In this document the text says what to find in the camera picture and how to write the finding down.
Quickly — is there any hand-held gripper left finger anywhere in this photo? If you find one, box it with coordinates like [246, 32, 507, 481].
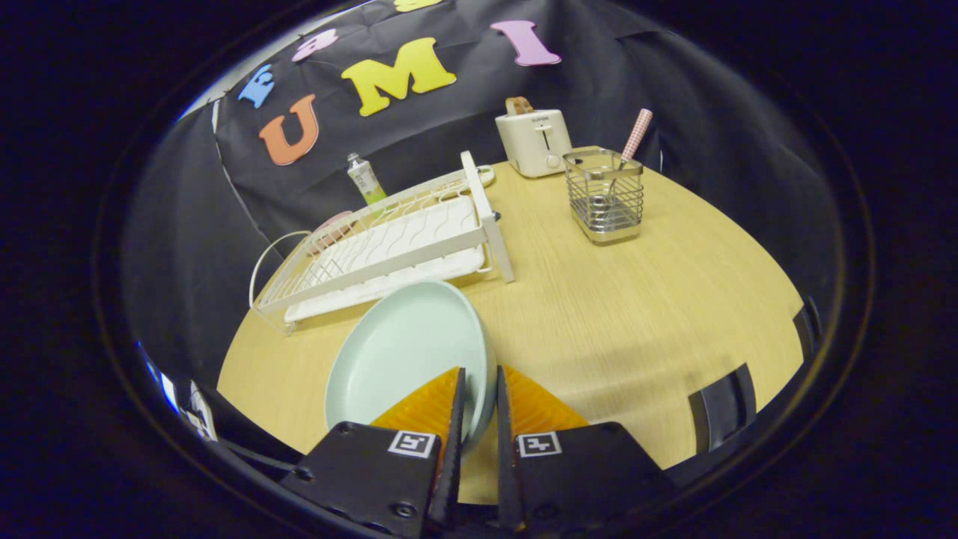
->
[278, 365, 468, 538]

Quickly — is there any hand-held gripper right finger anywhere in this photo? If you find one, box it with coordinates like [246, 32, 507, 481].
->
[494, 364, 678, 536]

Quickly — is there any light green plate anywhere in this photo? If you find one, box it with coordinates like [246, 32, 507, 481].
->
[324, 281, 498, 457]

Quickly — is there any white dish rack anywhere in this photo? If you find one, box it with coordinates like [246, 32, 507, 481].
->
[248, 150, 517, 336]

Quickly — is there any metal wire basket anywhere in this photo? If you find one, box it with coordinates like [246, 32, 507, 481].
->
[562, 147, 646, 246]

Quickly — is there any pink checked handle spoon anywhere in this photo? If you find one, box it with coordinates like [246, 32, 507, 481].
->
[608, 109, 653, 199]

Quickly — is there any pink plate with food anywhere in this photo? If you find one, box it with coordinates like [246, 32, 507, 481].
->
[313, 210, 354, 244]

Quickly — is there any green dish soap bottle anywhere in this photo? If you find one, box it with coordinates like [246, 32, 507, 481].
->
[347, 153, 388, 207]

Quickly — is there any black chair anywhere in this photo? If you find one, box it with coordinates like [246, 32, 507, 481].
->
[792, 298, 824, 366]
[687, 363, 758, 455]

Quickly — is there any white object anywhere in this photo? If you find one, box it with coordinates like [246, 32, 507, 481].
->
[186, 380, 219, 442]

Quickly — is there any blue lit screen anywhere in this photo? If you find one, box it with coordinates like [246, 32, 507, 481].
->
[138, 344, 180, 416]

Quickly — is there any white toaster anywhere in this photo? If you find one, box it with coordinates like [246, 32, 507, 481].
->
[495, 109, 573, 179]

